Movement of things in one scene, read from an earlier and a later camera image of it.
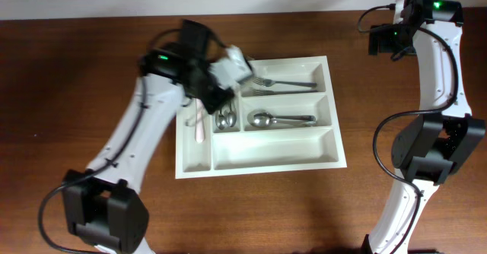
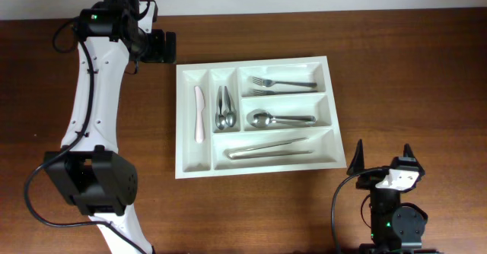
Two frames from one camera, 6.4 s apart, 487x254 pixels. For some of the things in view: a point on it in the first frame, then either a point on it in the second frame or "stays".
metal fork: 258,92 stays
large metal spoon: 262,117 stays
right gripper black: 379,40 → 365,180
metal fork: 270,83 stays
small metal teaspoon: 221,120 stays
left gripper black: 212,95 → 170,47
